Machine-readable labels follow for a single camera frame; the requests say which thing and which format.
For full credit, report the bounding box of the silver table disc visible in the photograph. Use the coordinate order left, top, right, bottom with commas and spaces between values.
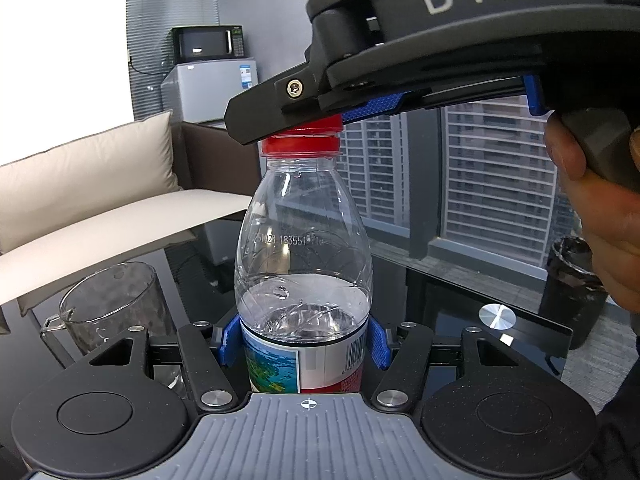
478, 304, 518, 330

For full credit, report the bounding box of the clear water bottle red label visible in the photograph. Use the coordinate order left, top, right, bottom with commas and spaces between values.
234, 156, 373, 393

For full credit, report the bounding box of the black microwave oven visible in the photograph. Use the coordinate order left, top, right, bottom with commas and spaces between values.
169, 25, 245, 64

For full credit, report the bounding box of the person right hand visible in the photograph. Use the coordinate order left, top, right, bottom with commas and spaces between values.
544, 115, 640, 313

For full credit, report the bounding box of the red bottle cap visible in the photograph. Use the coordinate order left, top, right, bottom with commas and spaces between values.
260, 115, 343, 158

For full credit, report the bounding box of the clear glass pitcher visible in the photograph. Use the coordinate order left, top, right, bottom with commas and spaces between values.
40, 261, 175, 354

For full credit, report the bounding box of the silver refrigerator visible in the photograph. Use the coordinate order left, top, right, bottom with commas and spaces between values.
160, 58, 258, 124

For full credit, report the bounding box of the beige brown sofa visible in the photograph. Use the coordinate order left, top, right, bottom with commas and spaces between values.
1, 112, 250, 314

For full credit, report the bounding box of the right beige cushion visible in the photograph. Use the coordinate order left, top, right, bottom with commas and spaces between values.
1, 112, 180, 252

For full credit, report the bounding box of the black trash bin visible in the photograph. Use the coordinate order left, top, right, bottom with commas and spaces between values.
538, 236, 608, 350

